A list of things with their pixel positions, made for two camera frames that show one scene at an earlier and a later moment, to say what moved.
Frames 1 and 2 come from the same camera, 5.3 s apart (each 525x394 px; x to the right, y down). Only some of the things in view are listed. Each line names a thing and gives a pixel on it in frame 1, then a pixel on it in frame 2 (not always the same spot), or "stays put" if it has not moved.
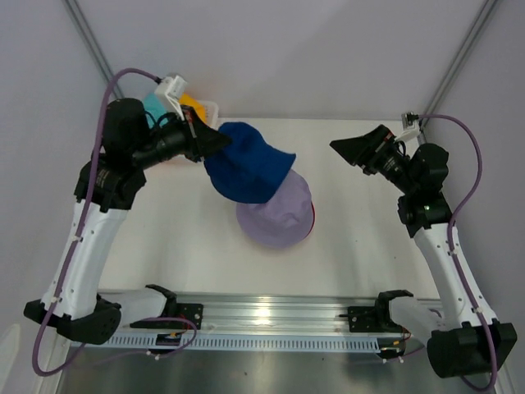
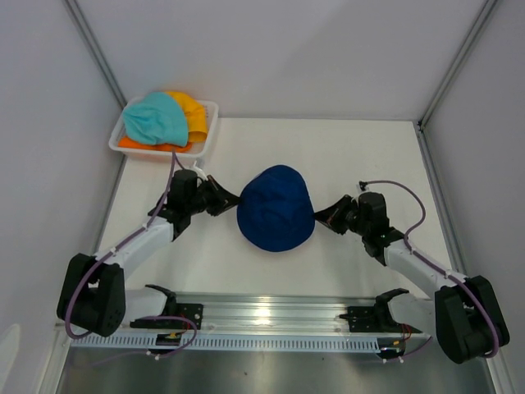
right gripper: [373, 146] → [331, 217]
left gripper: [201, 139] → [222, 199]
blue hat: [248, 169] → [276, 212]
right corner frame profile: [454, 66] stays put
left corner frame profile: [83, 25] stays put
